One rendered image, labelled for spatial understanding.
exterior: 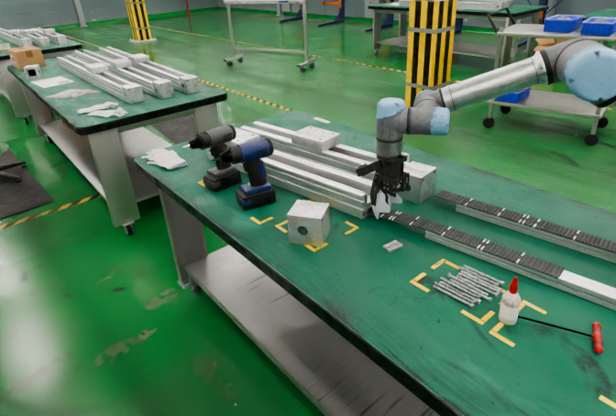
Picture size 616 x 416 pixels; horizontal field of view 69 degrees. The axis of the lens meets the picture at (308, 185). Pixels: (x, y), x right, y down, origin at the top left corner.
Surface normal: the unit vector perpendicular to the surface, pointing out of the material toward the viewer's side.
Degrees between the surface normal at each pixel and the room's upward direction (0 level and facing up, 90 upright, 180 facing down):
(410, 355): 0
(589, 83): 87
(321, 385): 0
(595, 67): 87
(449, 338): 0
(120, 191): 90
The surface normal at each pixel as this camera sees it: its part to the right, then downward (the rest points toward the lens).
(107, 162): 0.63, 0.32
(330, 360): -0.05, -0.89
